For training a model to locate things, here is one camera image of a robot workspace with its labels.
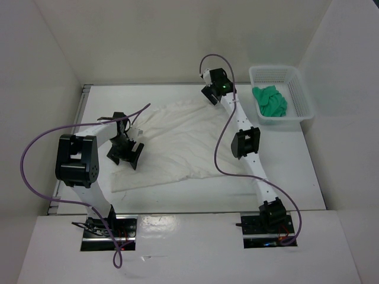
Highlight green tank top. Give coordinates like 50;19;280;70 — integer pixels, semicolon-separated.
252;86;287;117

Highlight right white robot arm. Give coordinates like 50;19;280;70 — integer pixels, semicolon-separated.
200;68;287;233

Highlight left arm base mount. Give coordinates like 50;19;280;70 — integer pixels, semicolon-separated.
72;215;137;251

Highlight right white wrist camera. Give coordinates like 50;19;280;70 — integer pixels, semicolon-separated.
200;68;213;86

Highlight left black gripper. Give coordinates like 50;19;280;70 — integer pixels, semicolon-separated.
107;135;144;169

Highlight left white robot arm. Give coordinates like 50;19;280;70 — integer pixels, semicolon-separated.
55;112;144;237

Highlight white tank top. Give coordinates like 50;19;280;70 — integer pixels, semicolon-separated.
110;100;246;192

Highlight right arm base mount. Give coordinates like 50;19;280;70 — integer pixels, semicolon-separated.
235;214;295;249

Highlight white plastic basket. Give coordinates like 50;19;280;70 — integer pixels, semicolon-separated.
249;65;314;124

